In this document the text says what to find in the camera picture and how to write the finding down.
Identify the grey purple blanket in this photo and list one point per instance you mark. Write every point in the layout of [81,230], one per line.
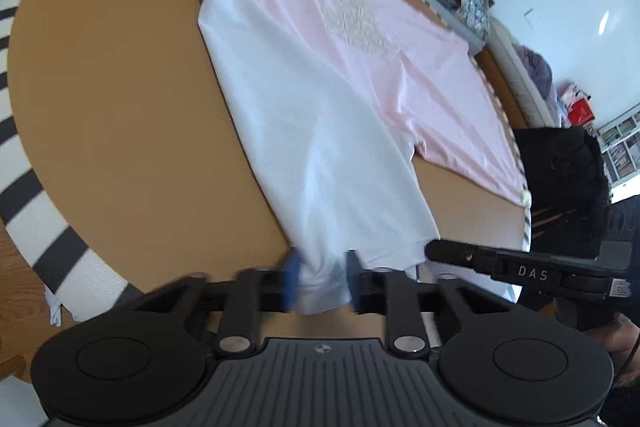
[537,74]

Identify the black cloth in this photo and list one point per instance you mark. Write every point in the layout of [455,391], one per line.
[560,177]

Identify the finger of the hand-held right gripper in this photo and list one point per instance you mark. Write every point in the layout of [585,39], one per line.
[500,263]

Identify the pink and white t-shirt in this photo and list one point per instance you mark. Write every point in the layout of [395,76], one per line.
[325,107]

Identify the white bookshelf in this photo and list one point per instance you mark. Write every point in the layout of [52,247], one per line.
[622,142]

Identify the person's right hand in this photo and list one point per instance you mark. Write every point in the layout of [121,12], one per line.
[617,338]

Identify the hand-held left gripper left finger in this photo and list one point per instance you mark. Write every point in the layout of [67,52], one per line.
[292,279]

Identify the white sofa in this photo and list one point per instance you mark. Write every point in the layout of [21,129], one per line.
[515,72]

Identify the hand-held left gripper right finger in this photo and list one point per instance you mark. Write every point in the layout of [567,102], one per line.
[356,278]

